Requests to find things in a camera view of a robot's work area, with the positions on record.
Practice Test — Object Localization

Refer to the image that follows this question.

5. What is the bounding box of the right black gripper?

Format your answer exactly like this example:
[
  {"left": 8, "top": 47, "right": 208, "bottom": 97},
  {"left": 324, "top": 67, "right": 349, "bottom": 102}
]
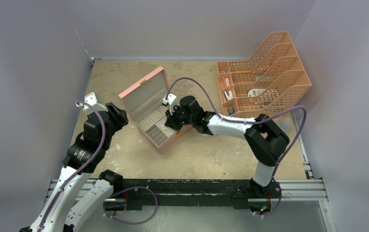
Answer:
[{"left": 166, "top": 103, "right": 195, "bottom": 131}]

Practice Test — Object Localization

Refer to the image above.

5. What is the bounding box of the pink jewelry box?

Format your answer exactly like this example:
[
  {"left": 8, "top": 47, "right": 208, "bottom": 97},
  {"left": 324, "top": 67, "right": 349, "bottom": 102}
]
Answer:
[{"left": 118, "top": 66, "right": 191, "bottom": 153}]

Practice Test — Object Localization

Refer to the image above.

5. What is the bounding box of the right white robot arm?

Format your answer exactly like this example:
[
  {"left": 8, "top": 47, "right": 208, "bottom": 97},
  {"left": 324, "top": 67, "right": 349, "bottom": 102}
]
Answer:
[{"left": 162, "top": 94, "right": 290, "bottom": 197}]

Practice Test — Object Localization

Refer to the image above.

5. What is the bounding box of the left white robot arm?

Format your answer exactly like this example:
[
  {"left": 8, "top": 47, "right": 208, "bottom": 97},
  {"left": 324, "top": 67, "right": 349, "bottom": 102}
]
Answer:
[{"left": 21, "top": 101, "right": 129, "bottom": 232}]

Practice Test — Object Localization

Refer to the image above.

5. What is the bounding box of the small blue capped bottle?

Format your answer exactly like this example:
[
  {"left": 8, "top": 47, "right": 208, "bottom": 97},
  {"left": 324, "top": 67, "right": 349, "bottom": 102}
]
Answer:
[{"left": 227, "top": 106, "right": 235, "bottom": 115}]

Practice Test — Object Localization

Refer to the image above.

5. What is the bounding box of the white stapler in organizer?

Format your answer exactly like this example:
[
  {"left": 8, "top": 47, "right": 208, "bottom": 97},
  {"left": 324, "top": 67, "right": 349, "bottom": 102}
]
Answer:
[{"left": 223, "top": 90, "right": 233, "bottom": 101}]

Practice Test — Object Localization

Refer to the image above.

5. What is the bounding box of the white label card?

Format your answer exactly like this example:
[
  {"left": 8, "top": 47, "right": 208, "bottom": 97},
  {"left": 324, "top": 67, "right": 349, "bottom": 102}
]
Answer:
[{"left": 248, "top": 88, "right": 266, "bottom": 97}]

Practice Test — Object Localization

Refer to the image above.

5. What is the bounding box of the orange mesh file organizer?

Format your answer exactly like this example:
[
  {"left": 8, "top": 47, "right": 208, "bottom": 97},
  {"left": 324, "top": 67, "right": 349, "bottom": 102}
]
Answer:
[{"left": 217, "top": 31, "right": 312, "bottom": 118}]

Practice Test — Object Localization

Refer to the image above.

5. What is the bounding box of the clear plastic cup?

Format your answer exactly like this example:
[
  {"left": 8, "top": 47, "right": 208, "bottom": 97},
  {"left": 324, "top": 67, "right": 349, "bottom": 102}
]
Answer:
[{"left": 277, "top": 118, "right": 291, "bottom": 131}]

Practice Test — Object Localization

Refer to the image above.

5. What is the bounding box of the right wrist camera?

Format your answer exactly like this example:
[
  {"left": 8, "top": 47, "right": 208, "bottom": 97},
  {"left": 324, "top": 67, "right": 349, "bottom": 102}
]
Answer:
[{"left": 162, "top": 94, "right": 179, "bottom": 115}]

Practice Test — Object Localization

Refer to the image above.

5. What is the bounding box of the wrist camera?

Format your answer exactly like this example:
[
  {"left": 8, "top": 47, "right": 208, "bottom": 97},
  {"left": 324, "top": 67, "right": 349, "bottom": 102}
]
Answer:
[
  {"left": 162, "top": 94, "right": 179, "bottom": 115},
  {"left": 75, "top": 92, "right": 108, "bottom": 115}
]

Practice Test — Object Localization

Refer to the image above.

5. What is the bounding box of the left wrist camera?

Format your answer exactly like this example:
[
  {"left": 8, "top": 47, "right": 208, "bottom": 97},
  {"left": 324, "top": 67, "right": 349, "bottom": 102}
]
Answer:
[{"left": 75, "top": 92, "right": 108, "bottom": 115}]

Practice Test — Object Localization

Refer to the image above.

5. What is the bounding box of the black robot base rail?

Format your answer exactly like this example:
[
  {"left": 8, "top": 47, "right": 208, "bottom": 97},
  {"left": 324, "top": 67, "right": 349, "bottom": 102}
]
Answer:
[{"left": 99, "top": 170, "right": 281, "bottom": 215}]

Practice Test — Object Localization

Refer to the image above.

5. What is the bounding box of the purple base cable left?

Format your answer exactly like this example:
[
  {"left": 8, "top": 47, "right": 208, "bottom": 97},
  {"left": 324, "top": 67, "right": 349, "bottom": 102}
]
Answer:
[{"left": 103, "top": 187, "right": 158, "bottom": 225}]

